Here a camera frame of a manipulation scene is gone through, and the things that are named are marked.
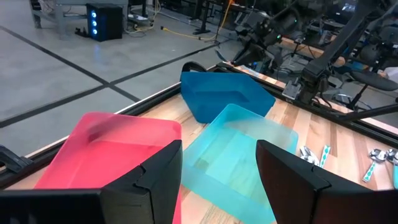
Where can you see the grey metal mounting plate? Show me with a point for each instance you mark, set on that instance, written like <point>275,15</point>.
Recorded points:
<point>290,90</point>

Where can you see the black curved clamp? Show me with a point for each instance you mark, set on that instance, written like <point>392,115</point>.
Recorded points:
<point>186,65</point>

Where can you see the black office chair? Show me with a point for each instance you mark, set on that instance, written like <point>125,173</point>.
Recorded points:
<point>373,80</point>

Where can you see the pink translucent plastic bin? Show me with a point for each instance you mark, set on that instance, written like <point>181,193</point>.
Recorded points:
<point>102,149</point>

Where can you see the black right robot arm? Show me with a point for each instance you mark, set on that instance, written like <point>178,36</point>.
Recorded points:
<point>339,43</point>

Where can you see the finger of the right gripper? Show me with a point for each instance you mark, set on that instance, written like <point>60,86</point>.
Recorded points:
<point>242,55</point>
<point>263,54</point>

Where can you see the grey metal workbench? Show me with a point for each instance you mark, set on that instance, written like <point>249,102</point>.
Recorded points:
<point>61,21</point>

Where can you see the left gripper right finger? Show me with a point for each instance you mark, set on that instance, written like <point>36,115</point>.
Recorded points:
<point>295,196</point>

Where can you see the teal translucent plastic bin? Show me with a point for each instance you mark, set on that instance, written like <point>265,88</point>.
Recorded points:
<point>224,161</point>

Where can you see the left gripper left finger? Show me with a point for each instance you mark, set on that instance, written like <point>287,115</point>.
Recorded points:
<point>155,193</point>

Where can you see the black computer tower blue lights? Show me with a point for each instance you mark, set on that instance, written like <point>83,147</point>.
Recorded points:
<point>109,25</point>

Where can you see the black desk stand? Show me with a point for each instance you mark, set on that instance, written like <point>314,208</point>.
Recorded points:
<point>203,18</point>

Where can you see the dark blue plastic bin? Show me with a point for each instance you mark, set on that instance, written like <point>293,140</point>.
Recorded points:
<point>217,93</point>

